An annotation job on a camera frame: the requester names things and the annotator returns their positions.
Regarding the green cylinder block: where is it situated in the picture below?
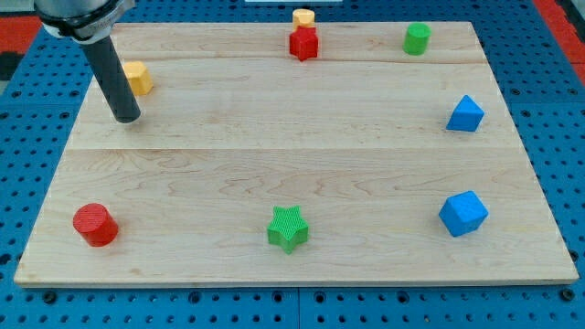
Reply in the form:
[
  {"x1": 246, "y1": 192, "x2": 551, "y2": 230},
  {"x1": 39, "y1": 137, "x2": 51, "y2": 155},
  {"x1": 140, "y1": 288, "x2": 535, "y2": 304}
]
[{"x1": 402, "y1": 22, "x2": 431, "y2": 56}]

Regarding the light wooden board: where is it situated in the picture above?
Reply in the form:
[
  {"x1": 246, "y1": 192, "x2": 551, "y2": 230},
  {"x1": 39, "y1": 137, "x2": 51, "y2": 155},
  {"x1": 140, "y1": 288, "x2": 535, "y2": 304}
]
[{"x1": 15, "y1": 22, "x2": 579, "y2": 288}]

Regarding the green star block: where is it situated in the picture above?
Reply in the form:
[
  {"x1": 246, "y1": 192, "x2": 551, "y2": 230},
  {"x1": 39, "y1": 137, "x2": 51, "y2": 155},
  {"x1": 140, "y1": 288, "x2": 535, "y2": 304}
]
[{"x1": 267, "y1": 206, "x2": 309, "y2": 254}]

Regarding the yellow hexagon block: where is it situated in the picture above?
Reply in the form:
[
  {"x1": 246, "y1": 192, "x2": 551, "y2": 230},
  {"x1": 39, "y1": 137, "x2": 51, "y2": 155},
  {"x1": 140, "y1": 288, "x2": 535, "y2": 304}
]
[{"x1": 122, "y1": 61, "x2": 154, "y2": 96}]

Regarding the red cylinder block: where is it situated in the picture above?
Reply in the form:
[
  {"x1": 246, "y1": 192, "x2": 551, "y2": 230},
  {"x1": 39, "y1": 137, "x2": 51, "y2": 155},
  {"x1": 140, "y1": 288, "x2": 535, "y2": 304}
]
[{"x1": 72, "y1": 203, "x2": 119, "y2": 247}]

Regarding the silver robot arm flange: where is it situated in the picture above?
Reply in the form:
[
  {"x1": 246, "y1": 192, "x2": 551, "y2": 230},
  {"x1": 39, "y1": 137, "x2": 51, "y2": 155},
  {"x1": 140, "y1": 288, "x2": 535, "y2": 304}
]
[{"x1": 33, "y1": 0, "x2": 135, "y2": 45}]

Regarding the blue triangular block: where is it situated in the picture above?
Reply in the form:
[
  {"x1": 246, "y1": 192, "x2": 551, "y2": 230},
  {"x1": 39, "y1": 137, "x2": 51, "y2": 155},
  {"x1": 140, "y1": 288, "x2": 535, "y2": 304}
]
[{"x1": 446, "y1": 95, "x2": 484, "y2": 132}]

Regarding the yellow cylinder block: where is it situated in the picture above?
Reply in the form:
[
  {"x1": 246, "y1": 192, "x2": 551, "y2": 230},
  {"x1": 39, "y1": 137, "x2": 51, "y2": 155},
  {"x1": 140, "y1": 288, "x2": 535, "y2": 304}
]
[{"x1": 292, "y1": 8, "x2": 315, "y2": 31}]

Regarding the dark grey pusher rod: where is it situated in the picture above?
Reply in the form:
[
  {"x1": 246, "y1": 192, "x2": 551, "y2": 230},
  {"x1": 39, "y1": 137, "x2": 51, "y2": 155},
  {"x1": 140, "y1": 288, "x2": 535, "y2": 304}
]
[{"x1": 81, "y1": 37, "x2": 141, "y2": 123}]

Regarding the blue cube block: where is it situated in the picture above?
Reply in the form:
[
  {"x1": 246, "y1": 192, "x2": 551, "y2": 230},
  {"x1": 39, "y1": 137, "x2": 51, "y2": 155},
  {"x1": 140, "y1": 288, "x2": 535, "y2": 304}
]
[{"x1": 439, "y1": 190, "x2": 489, "y2": 237}]

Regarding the red star block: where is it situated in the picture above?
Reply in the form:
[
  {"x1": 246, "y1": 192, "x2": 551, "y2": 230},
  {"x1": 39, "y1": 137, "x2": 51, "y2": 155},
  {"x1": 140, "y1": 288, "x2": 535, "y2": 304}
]
[{"x1": 289, "y1": 27, "x2": 319, "y2": 61}]

